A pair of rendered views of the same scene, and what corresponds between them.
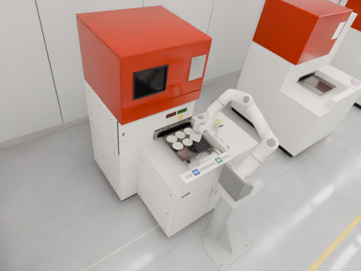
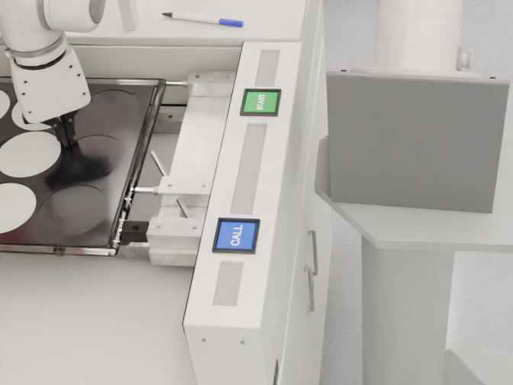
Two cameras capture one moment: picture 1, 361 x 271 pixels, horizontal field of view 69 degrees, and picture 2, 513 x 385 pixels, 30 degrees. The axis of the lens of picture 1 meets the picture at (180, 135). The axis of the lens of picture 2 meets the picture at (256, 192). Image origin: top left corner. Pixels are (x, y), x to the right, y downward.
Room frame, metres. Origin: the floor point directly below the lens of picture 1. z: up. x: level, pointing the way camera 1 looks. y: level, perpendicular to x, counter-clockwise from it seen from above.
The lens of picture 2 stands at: (0.70, 0.25, 1.88)
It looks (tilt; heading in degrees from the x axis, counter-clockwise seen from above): 46 degrees down; 326
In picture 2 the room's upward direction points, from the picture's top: 7 degrees counter-clockwise
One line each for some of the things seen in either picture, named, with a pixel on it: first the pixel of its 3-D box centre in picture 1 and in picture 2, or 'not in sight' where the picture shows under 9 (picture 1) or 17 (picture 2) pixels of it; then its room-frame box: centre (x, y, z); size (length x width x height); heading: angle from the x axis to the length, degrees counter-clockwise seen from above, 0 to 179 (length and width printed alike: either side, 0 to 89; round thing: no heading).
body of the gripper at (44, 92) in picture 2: (196, 134); (47, 76); (1.78, -0.14, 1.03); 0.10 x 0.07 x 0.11; 75
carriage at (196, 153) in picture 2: (205, 162); (198, 168); (1.62, -0.27, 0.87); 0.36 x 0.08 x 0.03; 134
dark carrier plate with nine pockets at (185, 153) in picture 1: (186, 142); (24, 156); (1.80, -0.07, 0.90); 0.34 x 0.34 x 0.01; 44
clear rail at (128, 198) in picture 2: (199, 154); (140, 160); (1.67, -0.20, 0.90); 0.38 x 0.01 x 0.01; 134
